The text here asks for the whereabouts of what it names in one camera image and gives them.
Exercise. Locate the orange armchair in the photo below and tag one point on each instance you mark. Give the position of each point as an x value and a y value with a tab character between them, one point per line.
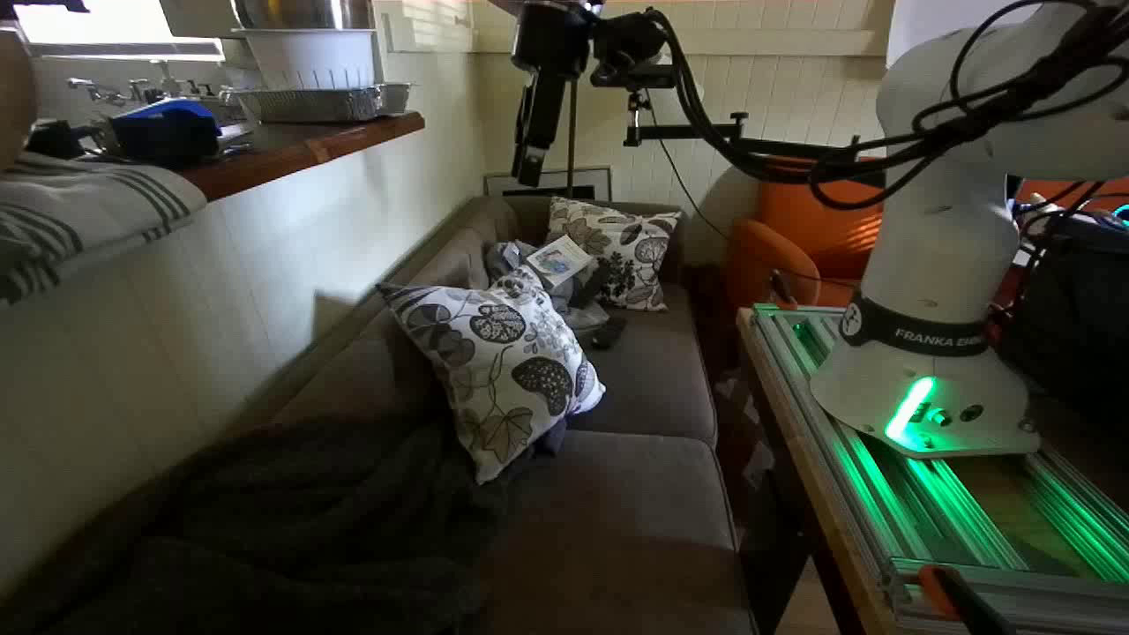
814	233

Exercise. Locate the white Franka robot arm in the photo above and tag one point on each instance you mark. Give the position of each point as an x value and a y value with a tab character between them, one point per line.
941	259

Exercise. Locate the foil tray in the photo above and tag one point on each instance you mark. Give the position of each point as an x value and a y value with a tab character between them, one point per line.
310	104

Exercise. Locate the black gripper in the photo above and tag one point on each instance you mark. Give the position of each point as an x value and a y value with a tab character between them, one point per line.
552	41

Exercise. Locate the dark grey blanket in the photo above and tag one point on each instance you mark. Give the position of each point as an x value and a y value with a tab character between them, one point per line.
294	531

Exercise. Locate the black item on counter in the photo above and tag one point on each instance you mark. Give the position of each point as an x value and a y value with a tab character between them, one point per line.
55	138

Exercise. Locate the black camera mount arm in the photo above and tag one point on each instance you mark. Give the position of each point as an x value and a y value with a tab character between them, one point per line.
689	129

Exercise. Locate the blue cloth item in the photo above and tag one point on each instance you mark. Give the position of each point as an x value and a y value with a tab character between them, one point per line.
162	129

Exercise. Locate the striped white towel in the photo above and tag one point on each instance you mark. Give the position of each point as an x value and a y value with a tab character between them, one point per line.
82	213

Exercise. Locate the small floral pillow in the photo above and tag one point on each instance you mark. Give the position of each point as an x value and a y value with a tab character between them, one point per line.
628	243

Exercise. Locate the black bag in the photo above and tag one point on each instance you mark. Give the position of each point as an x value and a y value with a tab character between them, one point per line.
1076	318

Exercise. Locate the metal pot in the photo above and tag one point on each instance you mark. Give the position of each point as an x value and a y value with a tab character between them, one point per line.
301	17

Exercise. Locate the white plastic tub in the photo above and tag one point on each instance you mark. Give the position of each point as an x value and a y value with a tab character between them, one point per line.
310	58

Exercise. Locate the grey-brown sofa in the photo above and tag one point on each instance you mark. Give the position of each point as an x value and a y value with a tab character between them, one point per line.
637	517

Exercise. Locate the white blue book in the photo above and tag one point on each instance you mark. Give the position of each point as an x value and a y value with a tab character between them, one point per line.
560	264

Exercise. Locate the small black object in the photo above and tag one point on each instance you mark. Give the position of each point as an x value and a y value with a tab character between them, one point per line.
606	333

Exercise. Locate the aluminium frame robot table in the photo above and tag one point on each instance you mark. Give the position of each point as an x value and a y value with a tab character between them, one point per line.
893	531

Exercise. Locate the wooden counter top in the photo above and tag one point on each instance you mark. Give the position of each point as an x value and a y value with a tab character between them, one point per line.
283	146

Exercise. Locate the large floral pillow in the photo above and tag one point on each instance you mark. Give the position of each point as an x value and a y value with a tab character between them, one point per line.
506	365

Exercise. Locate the bright window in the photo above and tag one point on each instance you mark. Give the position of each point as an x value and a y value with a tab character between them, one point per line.
106	24

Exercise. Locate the thin black stand pole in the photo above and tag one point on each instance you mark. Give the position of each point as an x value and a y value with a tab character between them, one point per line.
573	144

